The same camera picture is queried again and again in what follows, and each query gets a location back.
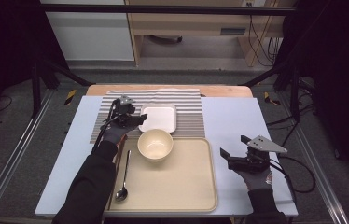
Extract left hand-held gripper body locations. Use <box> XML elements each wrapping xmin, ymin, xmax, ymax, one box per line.
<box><xmin>110</xmin><ymin>94</ymin><xmax>141</xmax><ymax>129</ymax></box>

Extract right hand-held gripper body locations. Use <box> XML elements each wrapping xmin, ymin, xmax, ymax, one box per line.
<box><xmin>228</xmin><ymin>134</ymin><xmax>288</xmax><ymax>175</ymax></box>

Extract white square plate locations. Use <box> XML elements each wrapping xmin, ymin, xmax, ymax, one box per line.
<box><xmin>138</xmin><ymin>103</ymin><xmax>177</xmax><ymax>134</ymax></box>

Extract cream bowl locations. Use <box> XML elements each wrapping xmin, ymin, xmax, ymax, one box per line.
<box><xmin>136</xmin><ymin>128</ymin><xmax>175</xmax><ymax>161</ymax></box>

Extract beige rectangular tray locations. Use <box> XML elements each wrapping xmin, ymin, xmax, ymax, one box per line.
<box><xmin>102</xmin><ymin>137</ymin><xmax>218</xmax><ymax>214</ymax></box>

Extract metal spoon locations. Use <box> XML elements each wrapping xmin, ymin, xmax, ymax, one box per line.
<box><xmin>115</xmin><ymin>149</ymin><xmax>132</xmax><ymax>203</ymax></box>

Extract person's right hand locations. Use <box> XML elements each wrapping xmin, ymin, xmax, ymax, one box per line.
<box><xmin>236</xmin><ymin>167</ymin><xmax>273</xmax><ymax>191</ymax></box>

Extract person's left hand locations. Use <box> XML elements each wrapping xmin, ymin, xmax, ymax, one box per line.
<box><xmin>102</xmin><ymin>122</ymin><xmax>140</xmax><ymax>147</ymax></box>

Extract yellow black tape marker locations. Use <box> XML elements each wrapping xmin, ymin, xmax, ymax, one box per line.
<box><xmin>264</xmin><ymin>91</ymin><xmax>282</xmax><ymax>105</ymax></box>
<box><xmin>64</xmin><ymin>89</ymin><xmax>77</xmax><ymax>106</ymax></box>

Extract striped placemat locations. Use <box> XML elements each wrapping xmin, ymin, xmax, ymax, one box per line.
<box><xmin>90</xmin><ymin>88</ymin><xmax>206</xmax><ymax>145</ymax></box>

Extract black metal stand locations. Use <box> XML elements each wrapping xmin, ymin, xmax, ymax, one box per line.
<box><xmin>31</xmin><ymin>52</ymin><xmax>92</xmax><ymax>119</ymax></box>
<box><xmin>241</xmin><ymin>59</ymin><xmax>301</xmax><ymax>123</ymax></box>

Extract white cabinet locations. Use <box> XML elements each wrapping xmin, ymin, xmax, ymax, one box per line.
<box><xmin>40</xmin><ymin>0</ymin><xmax>134</xmax><ymax>62</ymax></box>

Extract wooden desk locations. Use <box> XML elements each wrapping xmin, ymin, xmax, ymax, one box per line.
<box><xmin>125</xmin><ymin>0</ymin><xmax>298</xmax><ymax>68</ymax></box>

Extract grey rectangular box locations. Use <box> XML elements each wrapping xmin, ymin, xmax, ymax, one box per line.
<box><xmin>219</xmin><ymin>27</ymin><xmax>247</xmax><ymax>35</ymax></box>

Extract black curtain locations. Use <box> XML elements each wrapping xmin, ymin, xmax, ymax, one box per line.
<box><xmin>287</xmin><ymin>0</ymin><xmax>349</xmax><ymax>188</ymax></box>
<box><xmin>0</xmin><ymin>0</ymin><xmax>41</xmax><ymax>125</ymax></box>

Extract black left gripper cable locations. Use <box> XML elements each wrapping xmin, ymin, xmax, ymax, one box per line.
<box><xmin>91</xmin><ymin>99</ymin><xmax>118</xmax><ymax>153</ymax></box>

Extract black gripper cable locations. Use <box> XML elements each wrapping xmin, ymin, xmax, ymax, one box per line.
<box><xmin>91</xmin><ymin>99</ymin><xmax>118</xmax><ymax>153</ymax></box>
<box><xmin>269</xmin><ymin>155</ymin><xmax>317</xmax><ymax>207</ymax></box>

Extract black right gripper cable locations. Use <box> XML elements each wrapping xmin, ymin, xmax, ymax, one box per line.
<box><xmin>269</xmin><ymin>155</ymin><xmax>317</xmax><ymax>207</ymax></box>

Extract black floor cable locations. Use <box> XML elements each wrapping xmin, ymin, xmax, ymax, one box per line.
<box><xmin>265</xmin><ymin>102</ymin><xmax>316</xmax><ymax>129</ymax></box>
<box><xmin>0</xmin><ymin>95</ymin><xmax>13</xmax><ymax>114</ymax></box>

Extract aluminium floor rail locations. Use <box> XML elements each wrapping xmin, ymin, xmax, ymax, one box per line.
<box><xmin>0</xmin><ymin>90</ymin><xmax>54</xmax><ymax>224</ymax></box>
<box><xmin>279</xmin><ymin>92</ymin><xmax>349</xmax><ymax>224</ymax></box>

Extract black hanging cables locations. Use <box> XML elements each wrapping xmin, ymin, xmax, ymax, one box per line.
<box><xmin>248</xmin><ymin>15</ymin><xmax>282</xmax><ymax>68</ymax></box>

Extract black horizontal frame bar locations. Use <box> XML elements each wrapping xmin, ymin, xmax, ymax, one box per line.
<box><xmin>38</xmin><ymin>4</ymin><xmax>298</xmax><ymax>17</ymax></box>

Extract yellow cable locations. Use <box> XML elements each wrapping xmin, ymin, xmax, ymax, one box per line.
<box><xmin>250</xmin><ymin>0</ymin><xmax>279</xmax><ymax>67</ymax></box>

